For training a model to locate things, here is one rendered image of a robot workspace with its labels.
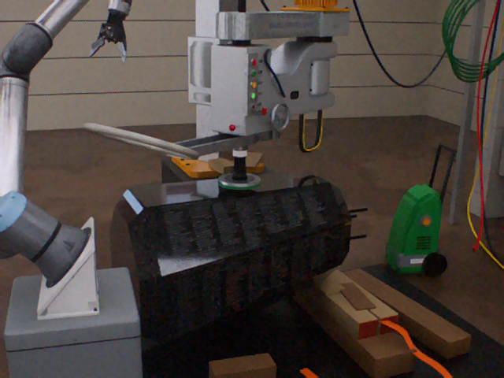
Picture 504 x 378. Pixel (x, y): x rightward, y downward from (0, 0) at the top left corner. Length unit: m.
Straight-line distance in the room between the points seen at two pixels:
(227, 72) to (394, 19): 7.36
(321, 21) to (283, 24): 0.34
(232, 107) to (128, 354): 1.40
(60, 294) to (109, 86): 7.17
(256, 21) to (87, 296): 1.54
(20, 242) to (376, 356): 1.85
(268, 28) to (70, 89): 6.21
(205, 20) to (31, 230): 2.19
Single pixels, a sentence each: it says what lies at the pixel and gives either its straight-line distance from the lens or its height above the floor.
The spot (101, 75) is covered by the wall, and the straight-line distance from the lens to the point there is 8.91.
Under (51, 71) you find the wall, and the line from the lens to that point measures 8.90.
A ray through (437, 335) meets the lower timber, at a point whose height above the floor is 0.11.
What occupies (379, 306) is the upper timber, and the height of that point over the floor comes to 0.24.
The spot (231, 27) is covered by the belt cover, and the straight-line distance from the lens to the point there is 2.85.
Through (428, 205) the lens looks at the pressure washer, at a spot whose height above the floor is 0.51.
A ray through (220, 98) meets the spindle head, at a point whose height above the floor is 1.32.
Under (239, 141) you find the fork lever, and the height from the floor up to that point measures 1.12.
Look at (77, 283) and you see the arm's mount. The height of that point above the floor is 0.96.
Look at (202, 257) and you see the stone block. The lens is 2.81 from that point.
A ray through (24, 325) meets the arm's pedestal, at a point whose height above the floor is 0.85.
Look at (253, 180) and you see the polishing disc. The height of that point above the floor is 0.91.
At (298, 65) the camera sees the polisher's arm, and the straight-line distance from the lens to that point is 3.22.
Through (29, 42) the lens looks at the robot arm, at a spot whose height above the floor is 1.63.
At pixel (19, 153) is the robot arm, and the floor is 1.27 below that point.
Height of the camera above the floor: 1.77
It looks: 18 degrees down
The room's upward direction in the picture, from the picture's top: 1 degrees clockwise
